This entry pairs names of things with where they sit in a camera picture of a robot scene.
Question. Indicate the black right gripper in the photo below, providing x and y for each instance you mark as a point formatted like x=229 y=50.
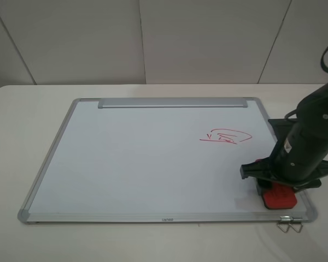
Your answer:
x=296 y=161

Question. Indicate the red whiteboard eraser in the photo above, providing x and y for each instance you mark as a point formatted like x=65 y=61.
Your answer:
x=280 y=197

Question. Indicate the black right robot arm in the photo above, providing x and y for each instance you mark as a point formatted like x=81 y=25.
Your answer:
x=313 y=109

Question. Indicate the white aluminium-framed whiteboard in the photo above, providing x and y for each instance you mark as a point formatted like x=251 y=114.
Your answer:
x=156 y=160

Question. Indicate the left metal binder clip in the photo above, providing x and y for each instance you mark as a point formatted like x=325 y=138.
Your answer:
x=284 y=223

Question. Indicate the metal binder clip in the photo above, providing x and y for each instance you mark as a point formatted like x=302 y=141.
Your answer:
x=284 y=223
x=296 y=223

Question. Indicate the right metal binder clip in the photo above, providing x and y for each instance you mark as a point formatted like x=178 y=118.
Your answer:
x=296 y=223

